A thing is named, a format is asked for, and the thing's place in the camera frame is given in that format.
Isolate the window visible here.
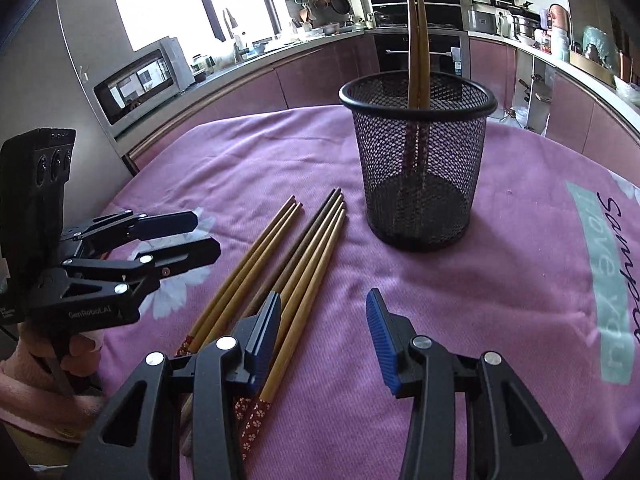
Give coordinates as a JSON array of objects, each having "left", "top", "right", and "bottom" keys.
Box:
[{"left": 115, "top": 0, "right": 282, "bottom": 58}]

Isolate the black range hood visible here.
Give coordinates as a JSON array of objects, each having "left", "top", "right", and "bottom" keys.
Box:
[{"left": 368, "top": 0, "right": 464, "bottom": 28}]

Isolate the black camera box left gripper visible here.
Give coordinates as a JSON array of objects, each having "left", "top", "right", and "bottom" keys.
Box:
[{"left": 1, "top": 128, "right": 76, "bottom": 280}]

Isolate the pink floral tablecloth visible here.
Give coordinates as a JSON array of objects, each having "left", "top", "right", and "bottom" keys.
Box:
[{"left": 99, "top": 106, "right": 639, "bottom": 479}]

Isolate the pink sleeve forearm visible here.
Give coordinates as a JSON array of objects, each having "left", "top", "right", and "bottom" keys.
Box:
[{"left": 0, "top": 342, "right": 105, "bottom": 443}]

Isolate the black mesh utensil cup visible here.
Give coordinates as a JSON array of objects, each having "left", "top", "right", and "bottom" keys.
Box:
[{"left": 338, "top": 70, "right": 497, "bottom": 252}]

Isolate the black frying pan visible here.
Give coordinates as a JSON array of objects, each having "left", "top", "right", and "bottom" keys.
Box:
[{"left": 330, "top": 0, "right": 352, "bottom": 15}]

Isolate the dark wooden chopstick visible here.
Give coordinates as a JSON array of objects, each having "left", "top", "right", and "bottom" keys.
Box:
[
  {"left": 240, "top": 188, "right": 342, "bottom": 318},
  {"left": 177, "top": 192, "right": 344, "bottom": 432}
]

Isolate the white microwave oven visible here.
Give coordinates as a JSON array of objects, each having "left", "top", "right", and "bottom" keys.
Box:
[{"left": 89, "top": 37, "right": 195, "bottom": 138}]

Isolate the left hand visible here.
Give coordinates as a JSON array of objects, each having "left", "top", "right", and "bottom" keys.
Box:
[{"left": 17, "top": 322, "right": 104, "bottom": 377}]

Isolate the pink kettle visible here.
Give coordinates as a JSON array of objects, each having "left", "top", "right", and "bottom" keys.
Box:
[{"left": 548, "top": 3, "right": 570, "bottom": 39}]

